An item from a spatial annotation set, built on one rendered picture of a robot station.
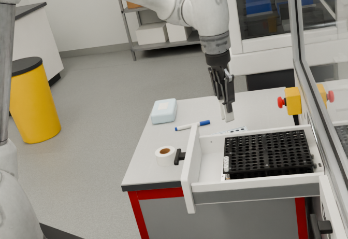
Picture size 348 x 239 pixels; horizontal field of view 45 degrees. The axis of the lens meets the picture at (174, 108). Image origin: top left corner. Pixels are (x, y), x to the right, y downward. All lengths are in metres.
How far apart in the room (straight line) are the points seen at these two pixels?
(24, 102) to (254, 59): 2.22
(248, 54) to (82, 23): 4.22
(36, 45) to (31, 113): 1.40
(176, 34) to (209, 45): 3.82
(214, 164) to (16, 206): 0.55
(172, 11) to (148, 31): 3.88
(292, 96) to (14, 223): 0.90
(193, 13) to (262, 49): 0.70
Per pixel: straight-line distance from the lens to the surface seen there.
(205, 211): 1.44
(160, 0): 1.31
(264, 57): 1.90
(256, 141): 1.21
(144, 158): 1.51
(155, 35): 5.18
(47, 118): 3.73
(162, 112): 1.71
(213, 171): 1.22
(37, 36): 4.96
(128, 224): 2.49
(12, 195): 1.07
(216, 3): 1.22
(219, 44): 1.25
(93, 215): 2.65
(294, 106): 1.44
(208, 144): 1.29
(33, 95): 3.62
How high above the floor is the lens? 1.51
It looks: 24 degrees down
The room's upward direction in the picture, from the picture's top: 12 degrees counter-clockwise
